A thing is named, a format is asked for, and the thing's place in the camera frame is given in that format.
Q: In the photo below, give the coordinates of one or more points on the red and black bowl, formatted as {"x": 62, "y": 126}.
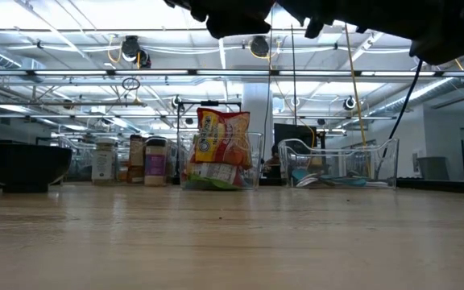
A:
{"x": 22, "y": 165}

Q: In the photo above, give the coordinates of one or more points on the teal plastic utensil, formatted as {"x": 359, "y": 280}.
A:
{"x": 349, "y": 182}

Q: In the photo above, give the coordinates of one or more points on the iridescent rainbow spoon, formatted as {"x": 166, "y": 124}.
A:
{"x": 306, "y": 182}

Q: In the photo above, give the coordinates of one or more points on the wide clear plastic bin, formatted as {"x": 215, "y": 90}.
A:
{"x": 79, "y": 153}
{"x": 389, "y": 161}

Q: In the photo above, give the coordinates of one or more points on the orange candy bar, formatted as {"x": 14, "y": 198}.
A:
{"x": 137, "y": 153}

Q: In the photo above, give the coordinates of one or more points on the person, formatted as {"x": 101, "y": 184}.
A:
{"x": 273, "y": 161}

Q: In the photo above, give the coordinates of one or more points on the black rectangular rig frame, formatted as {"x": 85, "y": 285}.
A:
{"x": 210, "y": 104}

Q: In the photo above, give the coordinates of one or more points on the red ramen packet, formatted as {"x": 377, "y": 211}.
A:
{"x": 220, "y": 137}

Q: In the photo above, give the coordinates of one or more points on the grey rectangular bin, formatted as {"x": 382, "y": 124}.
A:
{"x": 433, "y": 168}

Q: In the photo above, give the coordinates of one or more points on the narrow clear plastic bin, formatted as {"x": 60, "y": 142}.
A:
{"x": 256, "y": 177}

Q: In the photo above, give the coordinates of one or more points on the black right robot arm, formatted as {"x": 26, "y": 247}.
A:
{"x": 437, "y": 28}

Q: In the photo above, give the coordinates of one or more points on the green ramen packet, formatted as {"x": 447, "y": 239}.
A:
{"x": 212, "y": 172}

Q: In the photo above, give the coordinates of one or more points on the white-label spice jar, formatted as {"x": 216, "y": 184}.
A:
{"x": 103, "y": 165}

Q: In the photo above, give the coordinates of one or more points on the black-lid spice jar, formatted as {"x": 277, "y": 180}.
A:
{"x": 155, "y": 165}

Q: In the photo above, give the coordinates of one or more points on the black monitor screen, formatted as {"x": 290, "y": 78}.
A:
{"x": 292, "y": 135}

